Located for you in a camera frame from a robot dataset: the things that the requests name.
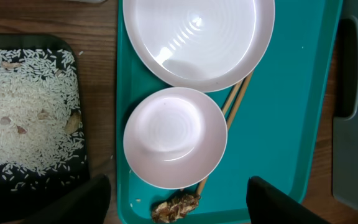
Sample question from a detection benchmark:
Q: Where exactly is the wooden chopstick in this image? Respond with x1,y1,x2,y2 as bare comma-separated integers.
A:
196,70,254,196
222,80,243,115

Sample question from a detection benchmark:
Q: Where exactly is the wooden chopstick right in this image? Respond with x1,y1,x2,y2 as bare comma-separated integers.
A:
196,70,254,196

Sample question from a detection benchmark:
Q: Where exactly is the black food waste tray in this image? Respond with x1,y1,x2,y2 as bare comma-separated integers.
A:
0,34,90,223

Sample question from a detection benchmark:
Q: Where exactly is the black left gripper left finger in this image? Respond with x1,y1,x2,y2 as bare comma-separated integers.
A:
23,175,111,224

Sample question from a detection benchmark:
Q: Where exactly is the wooden chopstick left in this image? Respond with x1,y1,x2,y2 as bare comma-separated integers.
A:
222,80,243,115

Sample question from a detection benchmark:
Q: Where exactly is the pink bowl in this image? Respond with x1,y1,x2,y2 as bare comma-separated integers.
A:
123,87,228,190

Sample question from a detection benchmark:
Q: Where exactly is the teal serving tray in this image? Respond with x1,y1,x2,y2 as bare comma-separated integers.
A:
116,1,342,223

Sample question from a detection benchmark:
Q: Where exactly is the pile of white rice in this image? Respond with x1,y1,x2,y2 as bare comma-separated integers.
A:
0,49,88,194

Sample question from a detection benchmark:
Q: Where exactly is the large white plate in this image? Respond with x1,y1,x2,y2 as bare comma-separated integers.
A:
122,0,275,93

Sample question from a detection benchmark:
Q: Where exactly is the grey dishwasher rack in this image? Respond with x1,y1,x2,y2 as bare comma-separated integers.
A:
333,0,358,210

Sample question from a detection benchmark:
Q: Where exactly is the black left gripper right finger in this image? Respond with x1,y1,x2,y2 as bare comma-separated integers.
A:
246,176,328,224

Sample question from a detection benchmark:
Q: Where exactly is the brown food scrap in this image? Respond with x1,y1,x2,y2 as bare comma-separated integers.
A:
151,194,201,223

